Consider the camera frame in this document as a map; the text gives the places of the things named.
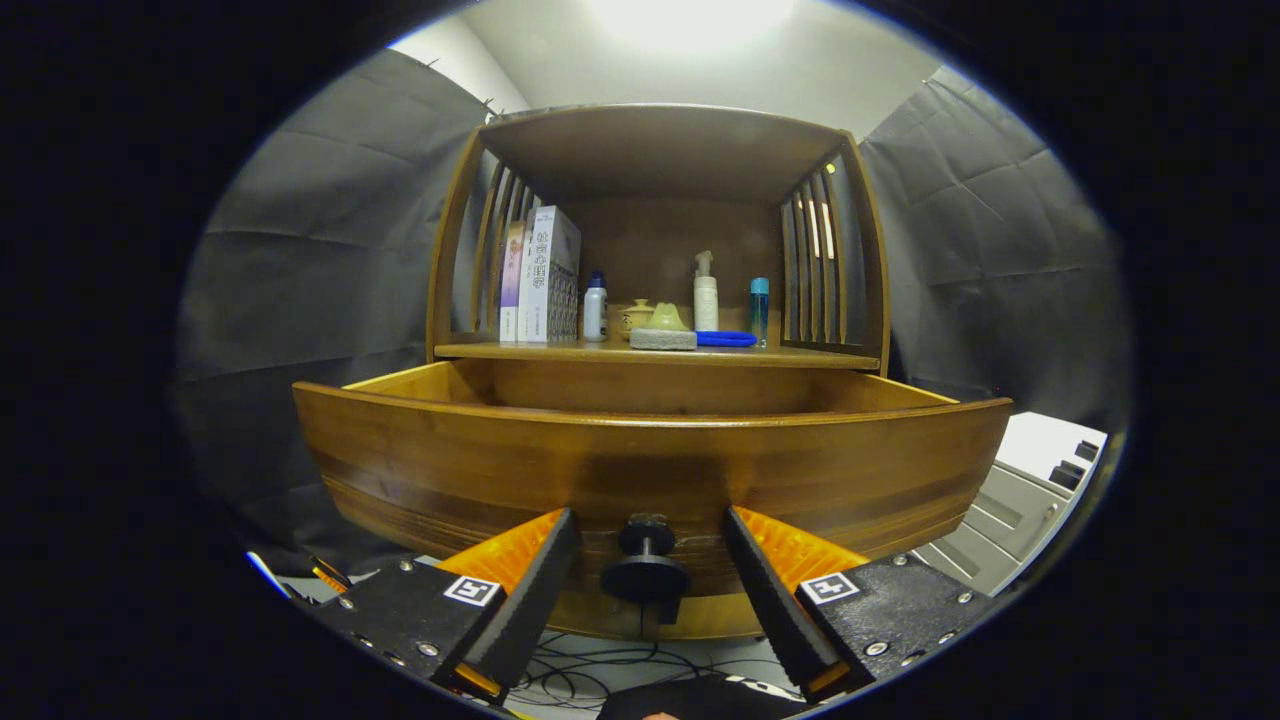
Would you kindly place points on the black drawer knob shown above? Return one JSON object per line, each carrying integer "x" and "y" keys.
{"x": 645, "y": 565}

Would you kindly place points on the clear blue bottle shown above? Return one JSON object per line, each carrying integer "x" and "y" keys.
{"x": 759, "y": 310}

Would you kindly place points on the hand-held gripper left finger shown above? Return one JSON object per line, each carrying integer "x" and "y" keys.
{"x": 535, "y": 605}

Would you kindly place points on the white bottle with blue cap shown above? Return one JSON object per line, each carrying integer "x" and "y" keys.
{"x": 595, "y": 310}

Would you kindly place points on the thin purple book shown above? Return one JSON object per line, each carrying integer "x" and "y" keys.
{"x": 510, "y": 285}

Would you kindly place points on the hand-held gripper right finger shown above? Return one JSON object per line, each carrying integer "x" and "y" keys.
{"x": 780, "y": 610}

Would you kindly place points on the wooden countertop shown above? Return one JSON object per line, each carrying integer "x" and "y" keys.
{"x": 560, "y": 350}

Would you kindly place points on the wooden drawer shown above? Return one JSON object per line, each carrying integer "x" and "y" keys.
{"x": 500, "y": 470}

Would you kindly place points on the white blue object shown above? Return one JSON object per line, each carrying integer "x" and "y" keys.
{"x": 265, "y": 575}

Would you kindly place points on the blue folded cloth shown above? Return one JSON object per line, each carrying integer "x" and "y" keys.
{"x": 728, "y": 339}

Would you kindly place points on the yellow lidded teacup with saucer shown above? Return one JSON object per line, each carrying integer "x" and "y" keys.
{"x": 635, "y": 315}

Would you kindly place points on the white pump bottle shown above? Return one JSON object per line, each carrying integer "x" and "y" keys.
{"x": 705, "y": 300}

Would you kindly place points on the wooden cabinet door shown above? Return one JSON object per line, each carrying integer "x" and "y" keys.
{"x": 720, "y": 618}
{"x": 590, "y": 615}

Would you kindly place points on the wooden cabinet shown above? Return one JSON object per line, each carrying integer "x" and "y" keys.
{"x": 660, "y": 250}

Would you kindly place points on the green ornament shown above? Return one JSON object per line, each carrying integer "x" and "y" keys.
{"x": 663, "y": 330}

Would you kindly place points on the thick white book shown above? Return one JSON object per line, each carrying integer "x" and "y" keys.
{"x": 550, "y": 275}

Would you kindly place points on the black backdrop cloth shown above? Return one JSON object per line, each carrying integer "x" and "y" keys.
{"x": 330, "y": 260}

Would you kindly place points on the orange black tool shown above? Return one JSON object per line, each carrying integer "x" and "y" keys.
{"x": 328, "y": 575}

